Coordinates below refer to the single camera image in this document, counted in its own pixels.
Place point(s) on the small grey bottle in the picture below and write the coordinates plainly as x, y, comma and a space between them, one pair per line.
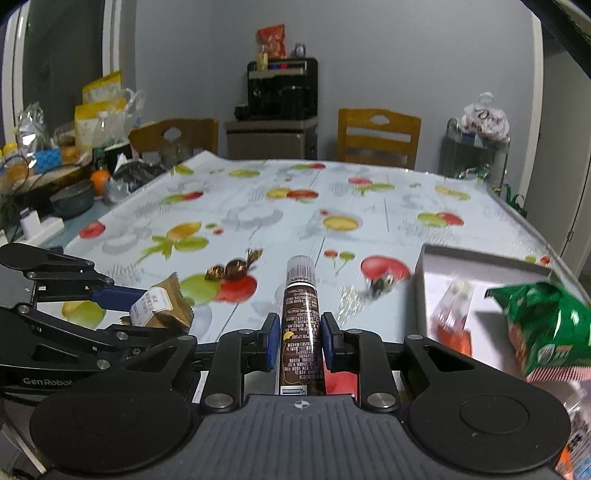
300, 50

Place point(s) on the green snack bag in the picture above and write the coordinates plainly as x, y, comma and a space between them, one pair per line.
545, 323

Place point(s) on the black plastic bag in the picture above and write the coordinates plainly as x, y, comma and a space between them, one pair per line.
136, 175

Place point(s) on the white plastic bag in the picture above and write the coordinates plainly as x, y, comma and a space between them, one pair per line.
485, 120

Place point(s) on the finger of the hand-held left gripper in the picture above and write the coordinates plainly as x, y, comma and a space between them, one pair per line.
115, 336
115, 296

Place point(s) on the orange snack packet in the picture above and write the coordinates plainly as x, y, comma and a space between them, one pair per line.
455, 337

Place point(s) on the brown twist wrapped candy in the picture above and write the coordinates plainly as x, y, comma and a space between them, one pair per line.
233, 268

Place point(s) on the brown snack tube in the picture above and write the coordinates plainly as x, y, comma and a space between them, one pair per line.
300, 332

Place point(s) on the yellow snack bag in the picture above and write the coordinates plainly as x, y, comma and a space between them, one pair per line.
102, 87
94, 124

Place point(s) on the clear plastic bag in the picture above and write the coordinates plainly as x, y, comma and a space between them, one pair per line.
32, 124

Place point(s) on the red snack bag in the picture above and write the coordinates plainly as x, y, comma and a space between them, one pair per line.
271, 41

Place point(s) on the black water dispenser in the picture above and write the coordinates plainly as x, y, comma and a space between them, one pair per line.
281, 97

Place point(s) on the glass jar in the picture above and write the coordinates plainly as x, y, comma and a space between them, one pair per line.
173, 147

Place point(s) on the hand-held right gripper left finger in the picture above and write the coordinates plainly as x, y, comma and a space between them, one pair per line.
273, 341

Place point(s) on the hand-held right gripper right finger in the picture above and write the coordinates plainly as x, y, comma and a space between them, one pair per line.
328, 341

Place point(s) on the fruit print tablecloth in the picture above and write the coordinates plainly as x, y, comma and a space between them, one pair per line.
277, 221

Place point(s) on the orange fruit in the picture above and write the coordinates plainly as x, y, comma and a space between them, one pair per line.
100, 181

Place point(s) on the small brown snack packet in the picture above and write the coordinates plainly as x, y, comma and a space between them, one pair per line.
161, 307

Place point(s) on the green foil packets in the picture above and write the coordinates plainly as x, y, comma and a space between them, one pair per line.
480, 173

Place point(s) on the blue sponge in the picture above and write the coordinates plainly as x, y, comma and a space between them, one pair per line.
48, 160

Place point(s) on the white door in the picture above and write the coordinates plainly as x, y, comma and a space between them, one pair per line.
568, 184

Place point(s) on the wooden chair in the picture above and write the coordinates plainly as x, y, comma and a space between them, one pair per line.
378, 134
147, 138

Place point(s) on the grey bowl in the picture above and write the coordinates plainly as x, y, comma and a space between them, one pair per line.
71, 201

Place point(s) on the grey cardboard box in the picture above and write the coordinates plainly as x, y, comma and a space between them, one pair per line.
443, 277

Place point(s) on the small yellow bottle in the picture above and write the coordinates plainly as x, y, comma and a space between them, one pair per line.
264, 57

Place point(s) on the dark foil wrapped candy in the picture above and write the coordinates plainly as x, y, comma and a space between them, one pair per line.
381, 285

